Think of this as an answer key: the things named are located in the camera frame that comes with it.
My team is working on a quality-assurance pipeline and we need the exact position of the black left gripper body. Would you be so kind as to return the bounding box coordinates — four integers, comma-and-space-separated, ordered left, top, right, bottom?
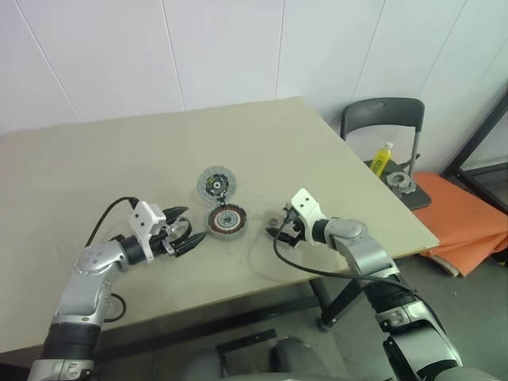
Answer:
150, 216, 194, 258

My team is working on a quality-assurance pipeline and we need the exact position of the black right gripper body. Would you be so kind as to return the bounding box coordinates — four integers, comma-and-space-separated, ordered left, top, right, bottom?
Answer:
281, 205, 315, 248

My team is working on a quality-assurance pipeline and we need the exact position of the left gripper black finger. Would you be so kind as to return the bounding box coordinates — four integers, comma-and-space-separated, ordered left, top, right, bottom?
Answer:
163, 206, 190, 221
174, 232, 207, 259

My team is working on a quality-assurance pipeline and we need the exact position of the silver motor base with coils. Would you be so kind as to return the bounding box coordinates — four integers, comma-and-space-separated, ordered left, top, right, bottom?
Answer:
205, 204, 250, 241

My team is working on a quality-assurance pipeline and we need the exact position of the silver motor cover with board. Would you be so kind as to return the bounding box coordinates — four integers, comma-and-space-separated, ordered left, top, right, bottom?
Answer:
197, 165, 238, 206

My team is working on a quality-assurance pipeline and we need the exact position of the black flat bar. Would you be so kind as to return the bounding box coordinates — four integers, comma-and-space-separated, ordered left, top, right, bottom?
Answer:
215, 328, 278, 355

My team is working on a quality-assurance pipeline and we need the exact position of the yellow drink bottle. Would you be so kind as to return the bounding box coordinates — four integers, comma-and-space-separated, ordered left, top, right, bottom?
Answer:
371, 141, 395, 178

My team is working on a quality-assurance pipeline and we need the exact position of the dark rounded grey shape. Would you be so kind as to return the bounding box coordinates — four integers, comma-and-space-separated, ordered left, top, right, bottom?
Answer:
182, 352, 228, 381
269, 336, 319, 375

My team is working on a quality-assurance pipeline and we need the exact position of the dark grey folding chair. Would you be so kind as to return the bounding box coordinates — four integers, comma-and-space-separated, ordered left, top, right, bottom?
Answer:
341, 97, 433, 211

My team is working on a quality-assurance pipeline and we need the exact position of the white flat board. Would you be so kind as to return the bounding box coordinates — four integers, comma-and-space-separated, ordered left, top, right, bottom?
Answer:
429, 253, 462, 279

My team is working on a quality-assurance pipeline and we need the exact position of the orange mat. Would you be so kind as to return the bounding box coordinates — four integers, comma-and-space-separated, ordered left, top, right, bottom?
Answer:
410, 171, 508, 279

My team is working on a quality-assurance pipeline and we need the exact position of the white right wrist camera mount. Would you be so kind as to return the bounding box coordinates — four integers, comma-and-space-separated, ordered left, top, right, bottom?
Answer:
290, 187, 321, 232

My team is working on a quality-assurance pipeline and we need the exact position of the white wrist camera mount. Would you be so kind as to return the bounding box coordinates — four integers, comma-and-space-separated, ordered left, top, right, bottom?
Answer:
132, 201, 167, 264
290, 187, 321, 232

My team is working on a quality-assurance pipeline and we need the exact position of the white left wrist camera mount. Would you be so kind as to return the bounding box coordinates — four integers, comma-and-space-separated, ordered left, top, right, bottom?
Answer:
132, 201, 167, 264

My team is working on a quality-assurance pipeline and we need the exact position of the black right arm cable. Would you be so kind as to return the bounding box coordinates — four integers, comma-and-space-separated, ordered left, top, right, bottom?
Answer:
272, 213, 441, 322

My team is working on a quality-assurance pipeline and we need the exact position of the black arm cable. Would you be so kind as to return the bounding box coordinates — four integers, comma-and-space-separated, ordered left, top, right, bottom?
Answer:
272, 213, 441, 322
85, 196, 139, 325

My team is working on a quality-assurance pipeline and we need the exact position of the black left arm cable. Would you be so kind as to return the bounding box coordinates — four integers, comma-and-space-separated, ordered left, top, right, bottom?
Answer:
85, 196, 139, 325

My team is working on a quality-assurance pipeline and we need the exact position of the black metal table frame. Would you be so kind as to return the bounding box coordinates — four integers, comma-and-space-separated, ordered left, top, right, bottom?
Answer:
0, 273, 383, 381

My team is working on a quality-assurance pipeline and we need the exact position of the grey metal ring part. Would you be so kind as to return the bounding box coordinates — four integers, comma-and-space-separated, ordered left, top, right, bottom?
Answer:
387, 170, 416, 196

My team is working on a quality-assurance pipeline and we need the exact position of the black metal frame cabinet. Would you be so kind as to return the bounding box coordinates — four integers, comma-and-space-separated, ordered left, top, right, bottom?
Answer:
442, 79, 508, 217

